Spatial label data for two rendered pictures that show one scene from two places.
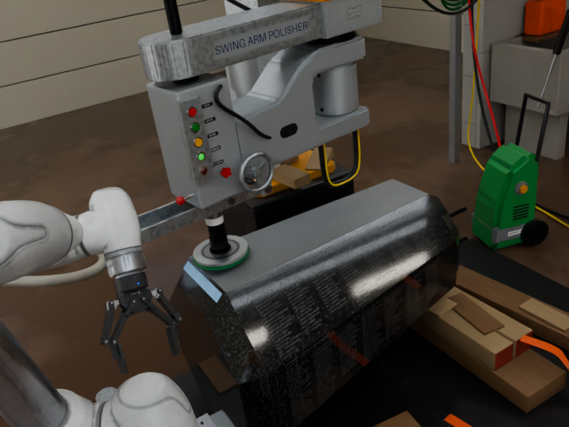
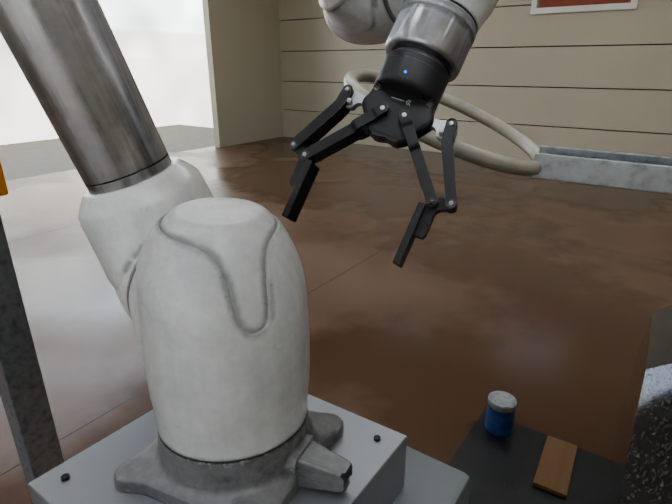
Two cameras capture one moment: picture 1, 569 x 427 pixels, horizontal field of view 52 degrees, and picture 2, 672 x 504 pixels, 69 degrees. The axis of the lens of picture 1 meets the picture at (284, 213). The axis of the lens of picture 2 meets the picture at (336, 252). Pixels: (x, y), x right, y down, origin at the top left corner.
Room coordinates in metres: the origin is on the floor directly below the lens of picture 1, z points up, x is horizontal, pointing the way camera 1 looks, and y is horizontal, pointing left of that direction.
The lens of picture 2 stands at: (0.84, -0.09, 1.27)
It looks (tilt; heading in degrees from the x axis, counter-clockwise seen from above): 21 degrees down; 62
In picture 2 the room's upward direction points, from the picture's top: straight up
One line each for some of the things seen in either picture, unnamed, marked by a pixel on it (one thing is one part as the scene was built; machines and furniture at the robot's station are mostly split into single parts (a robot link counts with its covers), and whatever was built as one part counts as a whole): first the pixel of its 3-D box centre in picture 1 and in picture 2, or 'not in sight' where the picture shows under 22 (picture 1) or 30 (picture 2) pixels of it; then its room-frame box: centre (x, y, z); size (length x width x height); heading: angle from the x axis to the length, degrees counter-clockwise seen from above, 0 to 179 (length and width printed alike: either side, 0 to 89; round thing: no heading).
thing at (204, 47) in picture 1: (265, 34); not in sight; (2.18, -0.02, 1.60); 0.96 x 0.25 x 0.17; 126
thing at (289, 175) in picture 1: (290, 176); not in sight; (2.69, -0.05, 0.81); 0.20 x 0.10 x 0.05; 34
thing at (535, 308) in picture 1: (547, 314); not in sight; (2.23, -1.19, 0.10); 0.25 x 0.10 x 0.01; 30
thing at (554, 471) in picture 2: not in sight; (556, 464); (2.09, 0.68, 0.02); 0.25 x 0.10 x 0.01; 30
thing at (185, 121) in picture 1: (196, 141); not in sight; (1.84, 0.25, 1.35); 0.08 x 0.03 x 0.28; 126
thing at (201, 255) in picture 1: (220, 250); not in sight; (1.97, 0.26, 0.85); 0.21 x 0.21 x 0.01
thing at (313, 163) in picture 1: (318, 158); not in sight; (2.87, -0.22, 0.80); 0.20 x 0.10 x 0.05; 157
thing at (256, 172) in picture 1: (251, 170); not in sight; (1.95, 0.10, 1.18); 0.15 x 0.10 x 0.15; 126
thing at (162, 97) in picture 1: (217, 135); not in sight; (2.02, 0.20, 1.30); 0.36 x 0.22 x 0.45; 126
